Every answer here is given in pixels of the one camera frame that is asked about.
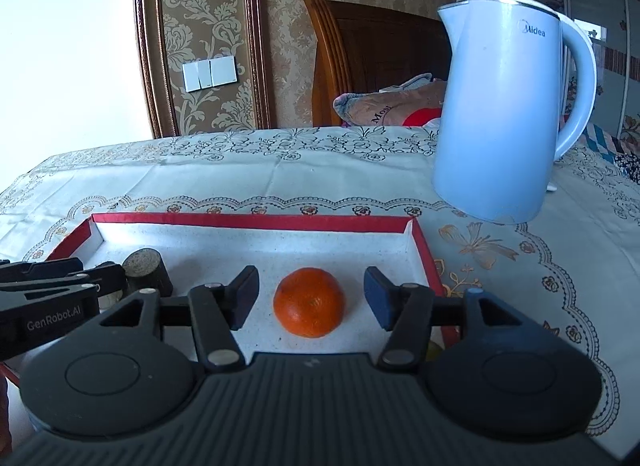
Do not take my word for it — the colourful patterned bedding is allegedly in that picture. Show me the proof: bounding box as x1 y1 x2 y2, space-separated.
585 123 640 181

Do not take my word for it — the white electric kettle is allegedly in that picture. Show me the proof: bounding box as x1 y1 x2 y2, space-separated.
431 0 598 225

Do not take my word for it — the orange mandarin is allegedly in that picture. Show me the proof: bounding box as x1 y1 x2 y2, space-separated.
273 267 346 338

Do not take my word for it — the red cardboard tray box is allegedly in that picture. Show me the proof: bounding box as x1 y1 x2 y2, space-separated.
0 212 461 382

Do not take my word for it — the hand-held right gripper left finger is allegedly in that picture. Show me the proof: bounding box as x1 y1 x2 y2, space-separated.
97 265 261 374

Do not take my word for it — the folded pillow on chair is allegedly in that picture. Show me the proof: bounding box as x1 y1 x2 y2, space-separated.
333 73 448 127

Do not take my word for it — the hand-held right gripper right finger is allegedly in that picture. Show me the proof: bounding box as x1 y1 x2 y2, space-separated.
364 266 571 372

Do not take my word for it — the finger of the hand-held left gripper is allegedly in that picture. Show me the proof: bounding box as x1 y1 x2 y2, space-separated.
0 257 85 281
0 263 127 297

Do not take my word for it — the wooden bed headboard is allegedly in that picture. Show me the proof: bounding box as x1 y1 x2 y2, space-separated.
304 0 453 127

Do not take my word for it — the eggplant piece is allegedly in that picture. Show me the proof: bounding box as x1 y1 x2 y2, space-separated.
122 247 174 297

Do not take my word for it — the white wall switch panel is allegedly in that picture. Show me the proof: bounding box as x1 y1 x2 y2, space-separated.
182 56 238 93

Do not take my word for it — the wardrobe with sliding doors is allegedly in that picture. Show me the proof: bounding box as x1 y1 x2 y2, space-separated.
492 0 640 147

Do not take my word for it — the brown wall moulding frame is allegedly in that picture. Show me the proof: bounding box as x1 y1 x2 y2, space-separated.
132 0 273 139

